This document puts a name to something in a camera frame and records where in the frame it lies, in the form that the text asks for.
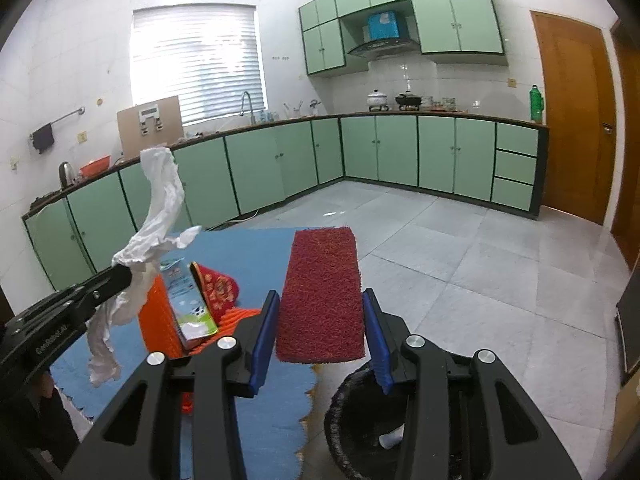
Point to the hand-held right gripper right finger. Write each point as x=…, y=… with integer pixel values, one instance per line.
x=377, y=341

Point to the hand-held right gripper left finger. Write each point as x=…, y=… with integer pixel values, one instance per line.
x=262, y=331

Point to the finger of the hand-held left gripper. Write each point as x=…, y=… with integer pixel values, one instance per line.
x=116, y=280

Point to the red scouring pad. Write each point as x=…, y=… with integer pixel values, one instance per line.
x=320, y=290

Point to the black trash bin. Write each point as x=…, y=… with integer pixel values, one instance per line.
x=350, y=410

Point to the white paper tissue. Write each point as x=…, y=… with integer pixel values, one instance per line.
x=160, y=200

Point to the person's left forearm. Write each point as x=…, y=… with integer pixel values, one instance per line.
x=30, y=420

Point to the blue scalloped mat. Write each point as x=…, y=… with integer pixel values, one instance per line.
x=235, y=260

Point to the blue white milk carton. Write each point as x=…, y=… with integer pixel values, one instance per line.
x=189, y=305

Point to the white paper scrap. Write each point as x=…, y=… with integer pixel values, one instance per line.
x=392, y=440

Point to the red plastic basin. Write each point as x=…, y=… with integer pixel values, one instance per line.
x=95, y=166

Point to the steel electric kettle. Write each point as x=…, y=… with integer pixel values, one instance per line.
x=66, y=175

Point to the cardboard box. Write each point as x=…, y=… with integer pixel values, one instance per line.
x=150, y=130

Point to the dark hanging towel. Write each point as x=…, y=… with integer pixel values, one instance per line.
x=43, y=139

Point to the green base cabinets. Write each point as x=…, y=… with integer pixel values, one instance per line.
x=400, y=145

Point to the metal kitchen faucet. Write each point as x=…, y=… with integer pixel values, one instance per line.
x=248, y=107

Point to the utensil holder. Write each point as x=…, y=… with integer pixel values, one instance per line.
x=295, y=109

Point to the white window blinds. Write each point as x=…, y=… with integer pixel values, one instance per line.
x=200, y=60

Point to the white cooking pot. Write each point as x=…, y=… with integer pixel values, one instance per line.
x=377, y=100

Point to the black wok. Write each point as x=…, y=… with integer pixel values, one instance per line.
x=409, y=101

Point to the stack of bowls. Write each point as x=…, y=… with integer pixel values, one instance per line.
x=428, y=103

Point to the dark flat panel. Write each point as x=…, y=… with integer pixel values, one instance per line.
x=630, y=330

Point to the green bottle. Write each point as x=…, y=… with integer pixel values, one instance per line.
x=536, y=105

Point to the range hood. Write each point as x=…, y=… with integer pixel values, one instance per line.
x=382, y=48

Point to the metal towel rail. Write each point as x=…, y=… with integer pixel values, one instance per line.
x=67, y=116

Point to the wooden door frame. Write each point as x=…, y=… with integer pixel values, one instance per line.
x=627, y=135

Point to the green wall cabinets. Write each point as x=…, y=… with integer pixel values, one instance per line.
x=470, y=20

